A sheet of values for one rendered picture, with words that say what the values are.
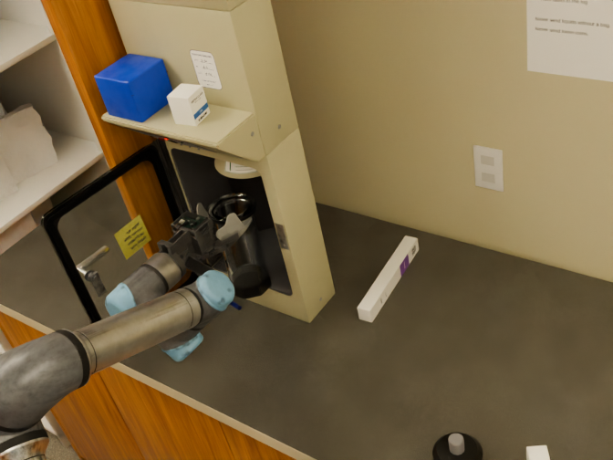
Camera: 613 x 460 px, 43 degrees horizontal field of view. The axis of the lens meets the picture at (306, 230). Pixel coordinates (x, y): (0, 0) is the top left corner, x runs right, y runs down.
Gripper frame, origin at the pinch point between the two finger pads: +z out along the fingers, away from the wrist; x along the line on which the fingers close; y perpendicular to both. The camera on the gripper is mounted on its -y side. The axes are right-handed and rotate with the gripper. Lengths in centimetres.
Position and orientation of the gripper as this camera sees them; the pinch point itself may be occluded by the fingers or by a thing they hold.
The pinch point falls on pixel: (232, 217)
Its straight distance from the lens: 172.3
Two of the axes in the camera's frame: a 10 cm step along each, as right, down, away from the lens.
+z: 5.7, -5.8, 5.8
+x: -8.0, -2.4, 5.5
